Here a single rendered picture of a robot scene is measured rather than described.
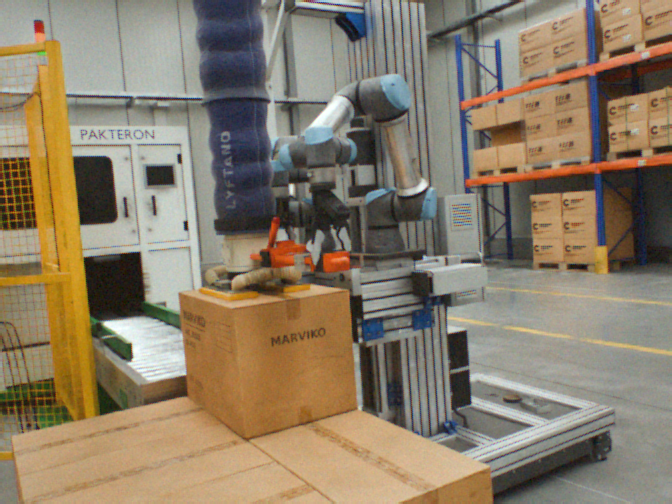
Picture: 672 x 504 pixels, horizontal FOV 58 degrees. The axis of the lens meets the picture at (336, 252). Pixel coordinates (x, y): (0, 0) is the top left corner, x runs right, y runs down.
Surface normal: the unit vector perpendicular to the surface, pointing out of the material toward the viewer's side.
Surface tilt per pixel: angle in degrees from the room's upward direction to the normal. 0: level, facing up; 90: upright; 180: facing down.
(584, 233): 92
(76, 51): 90
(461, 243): 90
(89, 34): 90
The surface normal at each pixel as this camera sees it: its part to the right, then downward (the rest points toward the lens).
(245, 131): 0.28, -0.18
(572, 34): -0.85, 0.10
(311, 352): 0.50, 0.02
